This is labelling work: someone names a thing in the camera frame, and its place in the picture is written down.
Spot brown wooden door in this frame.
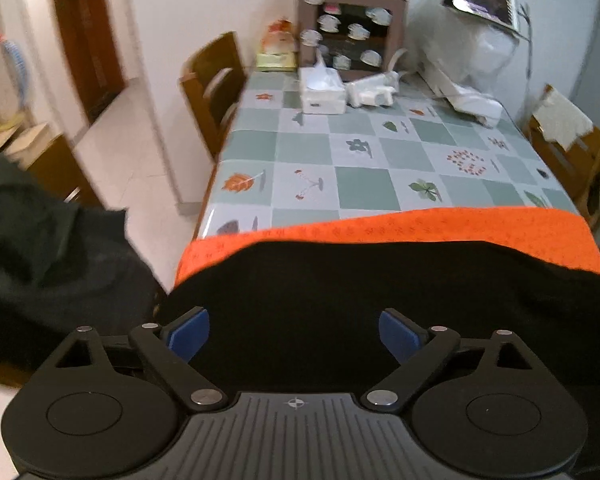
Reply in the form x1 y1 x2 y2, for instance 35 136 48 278
47 0 126 123

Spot dark grey garment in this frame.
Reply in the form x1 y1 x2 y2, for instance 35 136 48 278
0 210 166 376

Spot white plastic-wrapped appliance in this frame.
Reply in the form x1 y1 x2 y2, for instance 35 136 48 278
410 0 521 127

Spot colourful hula hoop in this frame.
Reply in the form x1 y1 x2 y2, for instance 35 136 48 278
0 35 31 131

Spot dark green garment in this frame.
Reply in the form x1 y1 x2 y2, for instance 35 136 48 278
0 155 131 291

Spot black pants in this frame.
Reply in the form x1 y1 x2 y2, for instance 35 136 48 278
160 241 600 396

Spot yellow tissue box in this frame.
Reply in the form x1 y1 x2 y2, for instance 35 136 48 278
256 19 299 71

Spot white power cable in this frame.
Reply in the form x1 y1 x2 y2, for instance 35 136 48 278
386 48 409 75

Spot white towel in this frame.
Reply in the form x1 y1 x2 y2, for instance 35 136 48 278
532 87 593 150

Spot white tissue box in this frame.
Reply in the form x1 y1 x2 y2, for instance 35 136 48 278
298 47 346 115

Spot checkered tablecloth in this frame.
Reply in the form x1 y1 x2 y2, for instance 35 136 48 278
195 71 581 241

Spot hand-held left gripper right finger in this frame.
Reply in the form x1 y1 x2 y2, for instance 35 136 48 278
360 308 536 413

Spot orange patterned mat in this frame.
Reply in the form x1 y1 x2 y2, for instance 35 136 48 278
172 207 600 306

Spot white power strip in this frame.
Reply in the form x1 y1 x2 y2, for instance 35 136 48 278
346 71 400 108

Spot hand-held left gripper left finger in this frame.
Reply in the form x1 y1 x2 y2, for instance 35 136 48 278
55 308 228 413

